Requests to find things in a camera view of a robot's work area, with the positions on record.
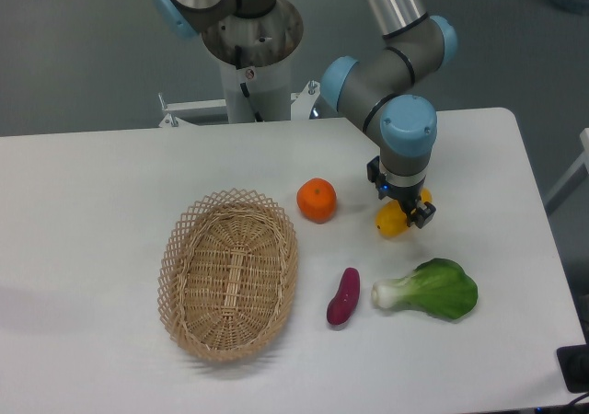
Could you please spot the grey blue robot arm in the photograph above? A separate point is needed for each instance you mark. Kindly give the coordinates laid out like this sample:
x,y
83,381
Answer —
x,y
374,96

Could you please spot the orange tangerine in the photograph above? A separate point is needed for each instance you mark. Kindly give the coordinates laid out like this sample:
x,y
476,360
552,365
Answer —
x,y
317,200

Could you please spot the white metal base frame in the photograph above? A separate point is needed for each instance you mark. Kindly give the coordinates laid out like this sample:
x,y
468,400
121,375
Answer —
x,y
303,105

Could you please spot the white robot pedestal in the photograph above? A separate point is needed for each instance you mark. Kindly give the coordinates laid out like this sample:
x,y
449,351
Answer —
x,y
255,56

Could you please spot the woven wicker basket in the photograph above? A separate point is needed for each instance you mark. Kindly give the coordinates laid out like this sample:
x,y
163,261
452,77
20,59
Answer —
x,y
228,275

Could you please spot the purple sweet potato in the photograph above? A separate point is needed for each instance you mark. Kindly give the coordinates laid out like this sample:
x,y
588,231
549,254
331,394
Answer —
x,y
345,300

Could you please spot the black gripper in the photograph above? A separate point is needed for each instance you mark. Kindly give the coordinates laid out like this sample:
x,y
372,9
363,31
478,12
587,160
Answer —
x,y
408,197

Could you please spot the black device at table edge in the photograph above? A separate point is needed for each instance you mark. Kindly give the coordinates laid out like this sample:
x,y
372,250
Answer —
x,y
573,361

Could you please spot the white frame at right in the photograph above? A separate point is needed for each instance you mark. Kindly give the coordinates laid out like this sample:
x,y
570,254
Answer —
x,y
571,179

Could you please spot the green bok choy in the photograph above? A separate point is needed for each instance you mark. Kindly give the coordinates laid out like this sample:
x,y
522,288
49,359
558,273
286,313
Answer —
x,y
438,287

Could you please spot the yellow mango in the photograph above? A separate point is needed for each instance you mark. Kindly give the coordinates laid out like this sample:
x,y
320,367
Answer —
x,y
390,220

